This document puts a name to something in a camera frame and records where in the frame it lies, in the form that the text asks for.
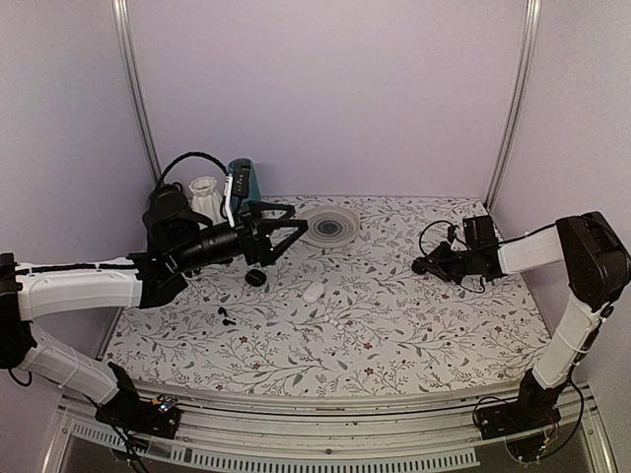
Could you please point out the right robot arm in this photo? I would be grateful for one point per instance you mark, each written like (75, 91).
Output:
(356, 320)

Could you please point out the aluminium front rail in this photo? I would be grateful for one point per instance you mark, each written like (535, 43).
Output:
(427, 432)

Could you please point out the grey spiral ceramic plate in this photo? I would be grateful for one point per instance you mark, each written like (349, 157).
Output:
(331, 226)

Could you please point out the white ribbed vase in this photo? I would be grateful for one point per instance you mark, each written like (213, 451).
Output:
(206, 198)

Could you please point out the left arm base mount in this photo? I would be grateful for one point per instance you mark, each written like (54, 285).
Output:
(158, 417)

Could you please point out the black earbud charging case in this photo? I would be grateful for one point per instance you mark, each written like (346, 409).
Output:
(255, 277)

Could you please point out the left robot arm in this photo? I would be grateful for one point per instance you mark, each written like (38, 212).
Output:
(180, 242)

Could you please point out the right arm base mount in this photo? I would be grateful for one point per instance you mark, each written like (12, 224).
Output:
(534, 408)

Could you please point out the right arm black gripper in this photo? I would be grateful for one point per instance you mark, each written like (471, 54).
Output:
(439, 266)

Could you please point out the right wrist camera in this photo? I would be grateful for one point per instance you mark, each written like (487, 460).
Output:
(479, 232)

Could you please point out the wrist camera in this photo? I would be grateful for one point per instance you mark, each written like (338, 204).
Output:
(479, 232)
(237, 186)

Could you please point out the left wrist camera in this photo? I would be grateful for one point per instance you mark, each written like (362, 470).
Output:
(237, 186)

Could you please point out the black cylindrical vase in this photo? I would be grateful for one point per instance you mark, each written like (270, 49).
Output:
(163, 190)

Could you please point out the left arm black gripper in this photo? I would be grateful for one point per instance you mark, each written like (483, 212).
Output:
(254, 248)

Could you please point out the teal cylindrical vase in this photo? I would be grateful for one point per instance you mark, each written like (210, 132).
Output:
(252, 189)

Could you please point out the right aluminium corner post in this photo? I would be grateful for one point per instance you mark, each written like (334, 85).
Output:
(518, 95)

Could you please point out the aluminium corner post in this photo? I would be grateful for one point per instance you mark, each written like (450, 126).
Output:
(122, 24)
(518, 95)

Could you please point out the white oval charging case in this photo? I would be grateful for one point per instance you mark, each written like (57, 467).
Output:
(313, 292)

